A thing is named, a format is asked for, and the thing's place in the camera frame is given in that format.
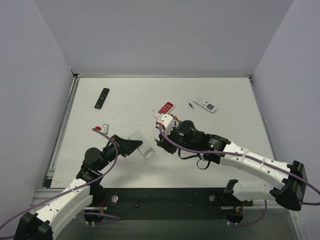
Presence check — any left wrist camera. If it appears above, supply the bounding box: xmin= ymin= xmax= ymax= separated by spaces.
xmin=100 ymin=124 xmax=110 ymax=134

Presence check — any white grey remote control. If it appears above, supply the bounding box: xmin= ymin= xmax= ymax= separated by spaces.
xmin=128 ymin=130 xmax=156 ymax=160

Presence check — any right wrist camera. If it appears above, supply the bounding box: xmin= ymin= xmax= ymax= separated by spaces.
xmin=155 ymin=113 xmax=175 ymax=136

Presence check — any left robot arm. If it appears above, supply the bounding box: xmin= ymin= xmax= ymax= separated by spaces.
xmin=13 ymin=134 xmax=143 ymax=240

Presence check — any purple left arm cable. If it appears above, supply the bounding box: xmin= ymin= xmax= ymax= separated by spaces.
xmin=0 ymin=126 xmax=123 ymax=240

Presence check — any red and white remote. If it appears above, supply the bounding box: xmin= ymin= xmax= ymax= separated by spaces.
xmin=153 ymin=101 xmax=175 ymax=119

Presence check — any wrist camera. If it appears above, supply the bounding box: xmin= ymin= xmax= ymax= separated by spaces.
xmin=100 ymin=124 xmax=110 ymax=134
xmin=155 ymin=113 xmax=175 ymax=136

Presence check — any white remote with orange button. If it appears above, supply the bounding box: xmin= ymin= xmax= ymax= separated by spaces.
xmin=193 ymin=96 xmax=217 ymax=113

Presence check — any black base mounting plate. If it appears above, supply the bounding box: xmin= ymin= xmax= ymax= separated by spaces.
xmin=84 ymin=187 xmax=253 ymax=220

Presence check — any black slim remote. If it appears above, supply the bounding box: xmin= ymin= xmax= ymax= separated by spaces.
xmin=94 ymin=88 xmax=110 ymax=110

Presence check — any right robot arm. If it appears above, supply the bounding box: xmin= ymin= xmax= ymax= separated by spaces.
xmin=156 ymin=120 xmax=308 ymax=211

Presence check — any aluminium frame rail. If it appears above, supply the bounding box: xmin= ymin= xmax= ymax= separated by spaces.
xmin=266 ymin=197 xmax=302 ymax=211

